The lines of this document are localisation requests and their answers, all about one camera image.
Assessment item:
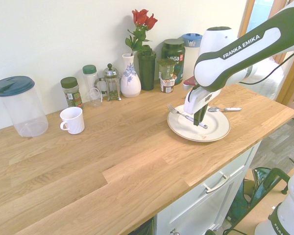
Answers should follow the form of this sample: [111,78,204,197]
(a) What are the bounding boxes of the glass French press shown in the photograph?
[94,63,123,102]

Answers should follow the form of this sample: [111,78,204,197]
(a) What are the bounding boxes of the white vase with blue print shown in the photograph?
[120,53,142,99]

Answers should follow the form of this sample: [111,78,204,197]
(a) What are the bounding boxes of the clear bottle with green lid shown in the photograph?
[82,64,100,103]

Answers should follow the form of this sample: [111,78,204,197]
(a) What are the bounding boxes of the white cushioned furniture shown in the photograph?
[237,57,285,101]

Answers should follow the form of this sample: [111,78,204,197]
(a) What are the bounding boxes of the wooden door frame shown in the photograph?
[238,0,294,106]

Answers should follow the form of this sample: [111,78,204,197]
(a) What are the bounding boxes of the white ceramic mug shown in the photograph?
[59,106,85,135]

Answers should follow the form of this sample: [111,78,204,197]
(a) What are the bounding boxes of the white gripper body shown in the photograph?
[183,87,214,116]

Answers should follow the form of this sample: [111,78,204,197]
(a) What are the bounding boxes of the red roses with green leaves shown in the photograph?
[125,9,159,57]

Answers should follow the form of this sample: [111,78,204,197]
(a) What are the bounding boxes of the dark green shaker bottle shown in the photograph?
[137,45,157,91]

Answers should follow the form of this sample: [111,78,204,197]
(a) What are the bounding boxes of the green shopping bag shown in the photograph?
[225,166,291,231]

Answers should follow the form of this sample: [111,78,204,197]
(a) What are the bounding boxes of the dark green Vega protein tub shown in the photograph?
[161,39,186,86]

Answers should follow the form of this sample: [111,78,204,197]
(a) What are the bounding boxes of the clear pitcher with blue lid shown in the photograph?
[181,33,203,82]

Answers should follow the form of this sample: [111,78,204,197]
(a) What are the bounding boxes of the silver metal spoon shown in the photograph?
[208,106,243,113]

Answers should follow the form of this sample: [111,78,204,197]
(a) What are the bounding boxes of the clear container with blue lid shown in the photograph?
[0,75,49,138]

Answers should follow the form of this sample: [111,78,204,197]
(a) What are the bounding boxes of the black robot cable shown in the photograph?
[237,49,294,85]

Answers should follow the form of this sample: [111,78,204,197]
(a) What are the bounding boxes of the brown and white yogurt cup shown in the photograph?
[160,77,176,94]

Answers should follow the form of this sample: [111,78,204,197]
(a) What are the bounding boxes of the silver metal fork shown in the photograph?
[167,103,208,129]

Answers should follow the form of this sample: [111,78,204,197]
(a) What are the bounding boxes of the coffee jar with green lid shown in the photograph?
[60,76,84,111]

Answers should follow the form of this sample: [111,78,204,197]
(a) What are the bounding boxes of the red and white kitchen tool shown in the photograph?
[182,76,198,92]

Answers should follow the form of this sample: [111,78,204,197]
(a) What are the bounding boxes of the silver drawer handle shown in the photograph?
[202,171,231,194]

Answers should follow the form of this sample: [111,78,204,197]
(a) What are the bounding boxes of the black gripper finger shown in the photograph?
[201,103,209,121]
[193,107,204,127]

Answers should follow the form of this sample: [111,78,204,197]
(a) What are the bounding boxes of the small clear plastic cup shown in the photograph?
[89,88,103,108]

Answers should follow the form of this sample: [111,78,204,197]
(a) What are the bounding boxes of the white plate with gold rim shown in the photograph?
[167,104,231,142]

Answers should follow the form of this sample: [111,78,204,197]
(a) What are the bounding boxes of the yogurt cup with green lid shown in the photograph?
[157,58,177,80]

